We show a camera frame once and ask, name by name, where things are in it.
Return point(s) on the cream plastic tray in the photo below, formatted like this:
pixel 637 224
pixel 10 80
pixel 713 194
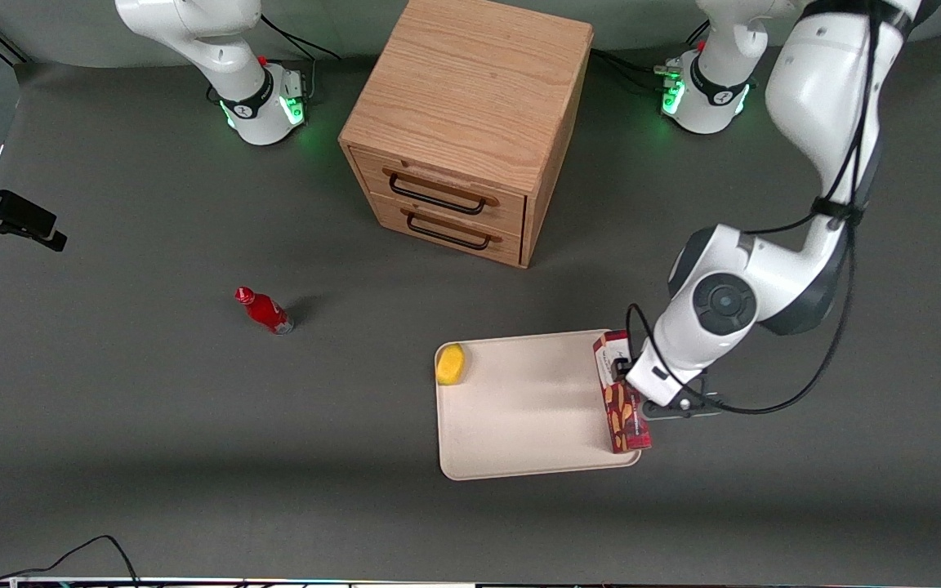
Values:
pixel 528 408

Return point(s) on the red bottle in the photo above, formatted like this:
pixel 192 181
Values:
pixel 266 311

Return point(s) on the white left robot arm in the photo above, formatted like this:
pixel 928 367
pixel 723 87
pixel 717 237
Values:
pixel 813 82

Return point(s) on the wooden drawer cabinet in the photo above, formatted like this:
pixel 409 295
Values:
pixel 470 82

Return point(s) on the wooden drawer front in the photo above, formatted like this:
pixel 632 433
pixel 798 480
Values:
pixel 446 241
pixel 438 175

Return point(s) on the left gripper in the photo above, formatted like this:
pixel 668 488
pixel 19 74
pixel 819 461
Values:
pixel 620 370

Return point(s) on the yellow lemon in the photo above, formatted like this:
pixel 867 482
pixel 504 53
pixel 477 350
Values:
pixel 450 365

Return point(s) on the red cookie box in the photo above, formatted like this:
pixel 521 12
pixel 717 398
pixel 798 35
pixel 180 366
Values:
pixel 624 416

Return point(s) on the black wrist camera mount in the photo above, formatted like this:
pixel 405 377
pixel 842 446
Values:
pixel 695 404

